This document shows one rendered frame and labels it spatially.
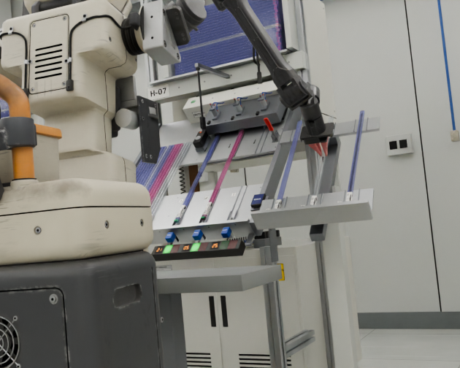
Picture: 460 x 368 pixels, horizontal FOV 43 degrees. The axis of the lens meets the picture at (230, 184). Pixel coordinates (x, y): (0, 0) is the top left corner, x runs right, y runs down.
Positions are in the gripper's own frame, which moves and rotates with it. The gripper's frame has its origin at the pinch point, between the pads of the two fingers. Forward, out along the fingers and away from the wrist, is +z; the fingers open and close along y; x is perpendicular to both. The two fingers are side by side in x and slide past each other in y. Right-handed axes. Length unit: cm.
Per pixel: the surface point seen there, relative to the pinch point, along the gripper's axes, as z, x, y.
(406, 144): 107, -147, -6
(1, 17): 7, -267, 322
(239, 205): 10.2, 9.8, 30.5
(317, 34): 3, -95, 15
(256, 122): 6.0, -34.0, 32.4
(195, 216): 11.6, 11.8, 47.0
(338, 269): 26.8, 25.7, -1.5
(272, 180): 10.1, -1.6, 20.6
